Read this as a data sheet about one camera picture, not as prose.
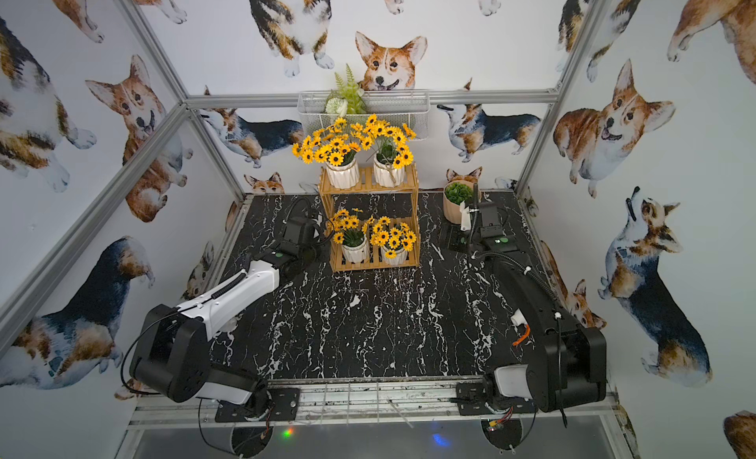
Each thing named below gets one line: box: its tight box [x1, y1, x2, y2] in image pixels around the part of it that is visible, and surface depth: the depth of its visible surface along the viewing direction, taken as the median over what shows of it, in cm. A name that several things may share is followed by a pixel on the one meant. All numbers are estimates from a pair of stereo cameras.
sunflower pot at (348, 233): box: [326, 207, 369, 263], surface depth 95 cm
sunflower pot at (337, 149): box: [291, 116, 364, 190], surface depth 79 cm
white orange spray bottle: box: [509, 308, 531, 347], surface depth 87 cm
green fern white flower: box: [324, 63, 368, 118], surface depth 84 cm
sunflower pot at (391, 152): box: [361, 113, 417, 189], surface depth 80 cm
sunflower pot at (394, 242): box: [369, 215, 418, 266], surface depth 90 cm
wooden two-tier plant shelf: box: [317, 162, 422, 273], surface depth 94 cm
